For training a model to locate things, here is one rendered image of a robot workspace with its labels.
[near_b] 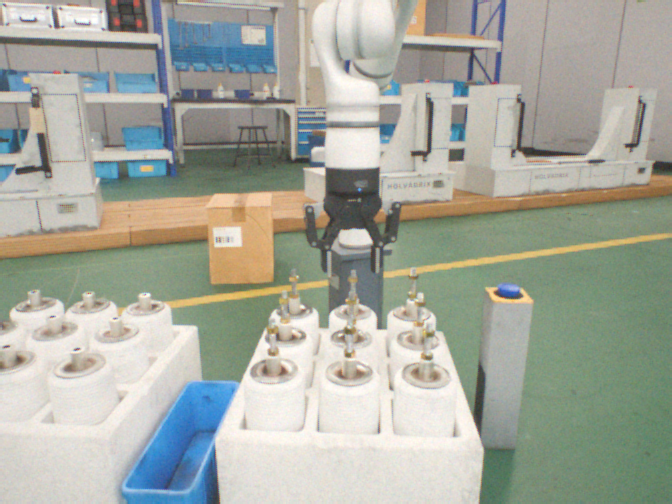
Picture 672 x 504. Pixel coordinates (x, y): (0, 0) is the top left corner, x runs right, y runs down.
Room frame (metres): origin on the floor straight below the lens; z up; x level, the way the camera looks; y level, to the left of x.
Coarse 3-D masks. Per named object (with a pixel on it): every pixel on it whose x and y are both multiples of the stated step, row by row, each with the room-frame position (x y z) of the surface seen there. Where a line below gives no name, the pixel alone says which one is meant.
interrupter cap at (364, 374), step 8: (328, 368) 0.68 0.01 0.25; (336, 368) 0.69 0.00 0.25; (360, 368) 0.69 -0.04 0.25; (368, 368) 0.69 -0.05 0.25; (328, 376) 0.66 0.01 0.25; (336, 376) 0.66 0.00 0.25; (344, 376) 0.67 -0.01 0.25; (360, 376) 0.66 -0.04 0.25; (368, 376) 0.66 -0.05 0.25; (336, 384) 0.64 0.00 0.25; (344, 384) 0.64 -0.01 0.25; (352, 384) 0.64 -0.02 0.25; (360, 384) 0.64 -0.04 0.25
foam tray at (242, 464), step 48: (384, 336) 0.95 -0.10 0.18; (240, 384) 0.76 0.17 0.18; (384, 384) 0.76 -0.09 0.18; (240, 432) 0.63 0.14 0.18; (288, 432) 0.63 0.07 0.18; (384, 432) 0.63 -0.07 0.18; (240, 480) 0.61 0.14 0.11; (288, 480) 0.60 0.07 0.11; (336, 480) 0.60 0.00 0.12; (384, 480) 0.59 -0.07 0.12; (432, 480) 0.59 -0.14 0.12; (480, 480) 0.59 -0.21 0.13
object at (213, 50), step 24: (168, 0) 6.29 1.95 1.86; (192, 0) 6.16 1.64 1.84; (216, 0) 6.21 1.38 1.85; (240, 0) 6.31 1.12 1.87; (168, 24) 6.27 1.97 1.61; (216, 24) 6.48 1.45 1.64; (240, 24) 6.59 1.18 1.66; (168, 48) 6.25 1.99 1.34; (192, 48) 6.36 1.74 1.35; (216, 48) 6.47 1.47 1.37; (240, 48) 6.58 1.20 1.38; (264, 48) 6.70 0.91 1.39; (168, 72) 6.24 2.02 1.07; (216, 96) 6.45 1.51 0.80; (264, 144) 6.68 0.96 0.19
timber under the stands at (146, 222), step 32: (288, 192) 3.44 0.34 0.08; (576, 192) 3.45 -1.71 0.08; (608, 192) 3.52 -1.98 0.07; (640, 192) 3.65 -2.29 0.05; (128, 224) 2.44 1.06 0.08; (160, 224) 2.44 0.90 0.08; (192, 224) 2.44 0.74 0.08; (288, 224) 2.61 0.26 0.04; (320, 224) 2.68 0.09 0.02; (0, 256) 2.09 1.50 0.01
